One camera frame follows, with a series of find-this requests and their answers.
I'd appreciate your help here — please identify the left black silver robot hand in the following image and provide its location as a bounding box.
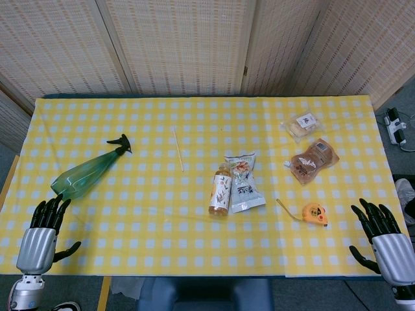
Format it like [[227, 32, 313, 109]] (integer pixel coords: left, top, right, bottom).
[[16, 194, 82, 276]]

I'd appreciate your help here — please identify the black white sneaker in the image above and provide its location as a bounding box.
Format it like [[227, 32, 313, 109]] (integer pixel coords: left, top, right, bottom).
[[52, 301, 81, 311]]

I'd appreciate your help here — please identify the green plastic bottle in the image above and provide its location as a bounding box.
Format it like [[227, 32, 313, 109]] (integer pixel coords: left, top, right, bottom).
[[51, 133, 134, 200]]

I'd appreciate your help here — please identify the brown spout pouch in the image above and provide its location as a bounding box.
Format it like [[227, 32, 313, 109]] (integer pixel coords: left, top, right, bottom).
[[283, 138, 340, 187]]

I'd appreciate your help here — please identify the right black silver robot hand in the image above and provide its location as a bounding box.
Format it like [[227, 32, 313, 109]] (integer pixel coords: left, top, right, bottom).
[[349, 198, 415, 287]]

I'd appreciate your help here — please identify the white power strip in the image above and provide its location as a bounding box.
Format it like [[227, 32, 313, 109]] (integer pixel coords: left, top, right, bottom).
[[384, 108, 410, 146]]

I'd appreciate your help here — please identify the clear biscuit packet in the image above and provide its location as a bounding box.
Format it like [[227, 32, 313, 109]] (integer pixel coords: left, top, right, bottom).
[[280, 109, 325, 143]]

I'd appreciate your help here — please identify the thin wooden stick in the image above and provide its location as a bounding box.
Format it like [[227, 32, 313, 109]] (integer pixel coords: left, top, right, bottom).
[[172, 126, 185, 173]]

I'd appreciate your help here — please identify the yellow checkered tablecloth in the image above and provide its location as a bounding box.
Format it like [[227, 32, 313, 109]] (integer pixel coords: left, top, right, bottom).
[[0, 97, 411, 278]]

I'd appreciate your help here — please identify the orange juice bottle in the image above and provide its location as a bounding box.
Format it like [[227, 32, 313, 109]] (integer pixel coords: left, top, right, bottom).
[[207, 163, 233, 218]]

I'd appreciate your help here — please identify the woven folding screen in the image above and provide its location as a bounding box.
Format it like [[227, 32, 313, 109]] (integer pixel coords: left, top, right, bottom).
[[0, 0, 415, 153]]

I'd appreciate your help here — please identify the blue chair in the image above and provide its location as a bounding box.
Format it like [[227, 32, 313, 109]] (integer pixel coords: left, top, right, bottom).
[[137, 277, 275, 311]]

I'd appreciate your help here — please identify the silver floral snack packet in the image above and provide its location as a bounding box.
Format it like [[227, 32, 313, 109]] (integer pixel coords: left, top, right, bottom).
[[224, 152, 267, 214]]

